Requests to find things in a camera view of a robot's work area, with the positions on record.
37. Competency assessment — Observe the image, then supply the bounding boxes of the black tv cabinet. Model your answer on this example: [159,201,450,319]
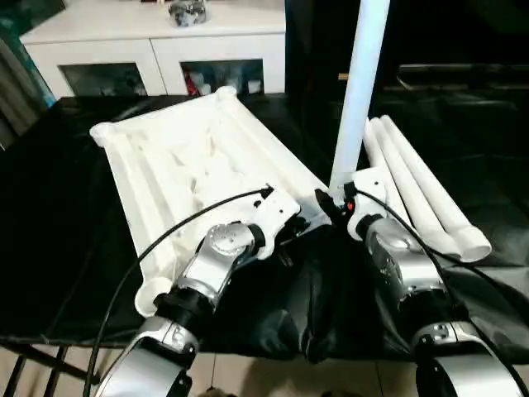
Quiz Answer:
[284,0,529,100]

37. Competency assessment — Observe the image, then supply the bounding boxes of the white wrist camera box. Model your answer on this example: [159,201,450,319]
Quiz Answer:
[344,166,389,242]
[246,187,302,262]

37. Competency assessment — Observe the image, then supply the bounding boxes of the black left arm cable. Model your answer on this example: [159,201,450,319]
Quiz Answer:
[81,185,275,397]

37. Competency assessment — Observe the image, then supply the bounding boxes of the toy figures behind cabinet glass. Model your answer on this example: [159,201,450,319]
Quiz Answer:
[182,61,267,98]

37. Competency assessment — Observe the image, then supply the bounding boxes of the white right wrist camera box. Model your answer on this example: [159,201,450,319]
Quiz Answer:
[344,166,389,242]

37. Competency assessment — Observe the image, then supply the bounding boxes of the grey plush toy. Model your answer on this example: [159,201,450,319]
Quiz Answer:
[169,0,209,27]

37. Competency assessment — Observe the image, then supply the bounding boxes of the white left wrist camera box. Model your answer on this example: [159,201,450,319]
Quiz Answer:
[246,187,302,262]

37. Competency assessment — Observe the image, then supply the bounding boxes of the white plastic table top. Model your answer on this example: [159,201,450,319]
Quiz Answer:
[88,85,333,320]

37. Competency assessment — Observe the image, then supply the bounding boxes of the white plastic table leg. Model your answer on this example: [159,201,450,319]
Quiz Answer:
[362,122,407,226]
[379,114,493,264]
[369,119,457,251]
[328,0,392,196]

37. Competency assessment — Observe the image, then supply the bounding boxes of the black work mat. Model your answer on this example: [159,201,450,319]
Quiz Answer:
[0,91,529,365]

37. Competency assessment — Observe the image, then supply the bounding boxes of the white cabinet with glass doors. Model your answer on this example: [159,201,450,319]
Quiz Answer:
[20,0,288,100]

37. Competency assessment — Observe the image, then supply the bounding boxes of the black metal stand frame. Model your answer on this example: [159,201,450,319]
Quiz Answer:
[0,337,90,397]

